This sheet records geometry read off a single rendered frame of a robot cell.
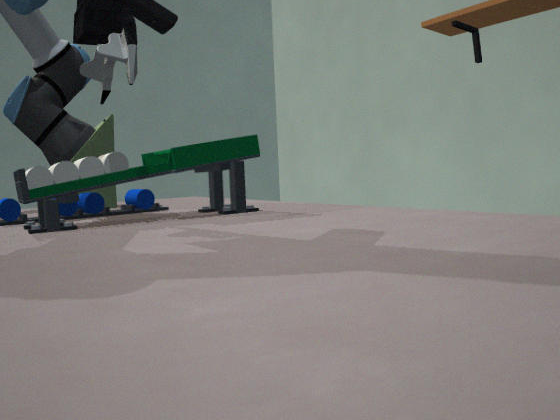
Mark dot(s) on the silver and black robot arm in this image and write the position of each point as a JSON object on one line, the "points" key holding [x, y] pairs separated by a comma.
{"points": [[36, 104]]}

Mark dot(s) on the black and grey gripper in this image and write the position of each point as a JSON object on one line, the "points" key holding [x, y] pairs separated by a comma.
{"points": [[112, 19]]}

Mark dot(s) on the blue cylinder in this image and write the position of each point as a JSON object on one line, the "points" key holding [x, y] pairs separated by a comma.
{"points": [[91, 203], [9, 209], [67, 209], [141, 198]]}

